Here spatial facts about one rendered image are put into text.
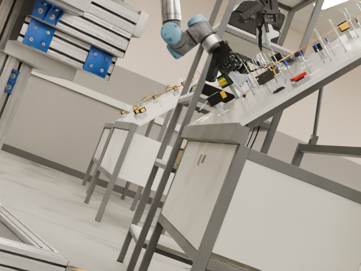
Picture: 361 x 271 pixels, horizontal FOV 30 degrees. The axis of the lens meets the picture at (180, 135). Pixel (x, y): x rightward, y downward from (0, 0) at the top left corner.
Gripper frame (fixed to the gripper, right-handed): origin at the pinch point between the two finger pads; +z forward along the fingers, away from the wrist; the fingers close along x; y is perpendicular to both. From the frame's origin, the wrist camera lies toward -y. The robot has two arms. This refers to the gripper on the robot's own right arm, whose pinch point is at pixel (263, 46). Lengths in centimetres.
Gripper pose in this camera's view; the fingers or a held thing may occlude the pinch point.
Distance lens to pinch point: 270.2
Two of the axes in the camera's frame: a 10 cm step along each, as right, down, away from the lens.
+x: -2.5, 0.6, 9.7
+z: 0.9, 10.0, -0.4
